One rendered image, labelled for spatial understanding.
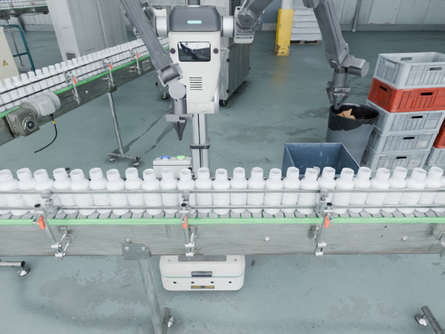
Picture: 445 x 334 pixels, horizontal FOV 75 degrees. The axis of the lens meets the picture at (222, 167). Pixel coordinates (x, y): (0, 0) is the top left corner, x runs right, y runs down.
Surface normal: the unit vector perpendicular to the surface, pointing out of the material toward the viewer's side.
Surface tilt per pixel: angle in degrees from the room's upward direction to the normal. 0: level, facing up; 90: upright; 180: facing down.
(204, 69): 90
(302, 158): 90
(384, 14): 90
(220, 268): 31
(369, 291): 0
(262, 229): 90
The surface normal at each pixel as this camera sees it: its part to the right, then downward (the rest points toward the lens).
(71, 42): -0.32, 0.51
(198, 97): 0.00, 0.54
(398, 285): 0.00, -0.84
